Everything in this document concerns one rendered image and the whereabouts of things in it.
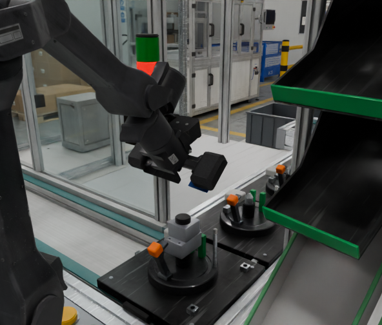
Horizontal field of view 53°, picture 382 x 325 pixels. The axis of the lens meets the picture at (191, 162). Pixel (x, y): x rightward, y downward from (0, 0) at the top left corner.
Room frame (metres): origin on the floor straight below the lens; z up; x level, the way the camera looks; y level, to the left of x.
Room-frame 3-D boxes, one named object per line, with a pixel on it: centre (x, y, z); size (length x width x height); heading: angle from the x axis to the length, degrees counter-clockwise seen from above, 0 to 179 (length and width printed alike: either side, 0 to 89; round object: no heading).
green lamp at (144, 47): (0.85, 0.09, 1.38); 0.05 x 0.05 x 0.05
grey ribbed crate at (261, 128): (2.63, -0.76, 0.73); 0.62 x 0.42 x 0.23; 52
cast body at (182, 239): (0.64, 0.01, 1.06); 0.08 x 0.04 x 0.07; 142
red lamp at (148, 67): (0.85, 0.09, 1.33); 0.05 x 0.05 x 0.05
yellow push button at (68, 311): (0.52, 0.22, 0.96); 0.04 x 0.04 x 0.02
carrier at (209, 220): (0.84, -0.14, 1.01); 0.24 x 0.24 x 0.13; 52
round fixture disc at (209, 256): (0.63, 0.02, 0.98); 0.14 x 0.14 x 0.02
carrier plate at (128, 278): (0.63, 0.02, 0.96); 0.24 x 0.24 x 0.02; 52
